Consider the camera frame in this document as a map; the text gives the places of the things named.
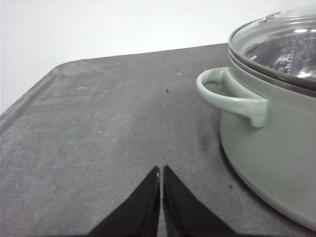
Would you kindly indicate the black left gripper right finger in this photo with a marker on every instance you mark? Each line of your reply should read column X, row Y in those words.
column 185, row 214

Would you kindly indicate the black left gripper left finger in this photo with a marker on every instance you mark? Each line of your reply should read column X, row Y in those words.
column 138, row 215

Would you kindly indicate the glass steamer lid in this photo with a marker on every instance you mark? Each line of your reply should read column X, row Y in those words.
column 281, row 45

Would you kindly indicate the green electric steamer pot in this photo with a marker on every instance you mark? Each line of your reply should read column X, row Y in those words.
column 268, row 133

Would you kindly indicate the gray table mat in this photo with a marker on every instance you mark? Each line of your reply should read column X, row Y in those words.
column 76, row 142

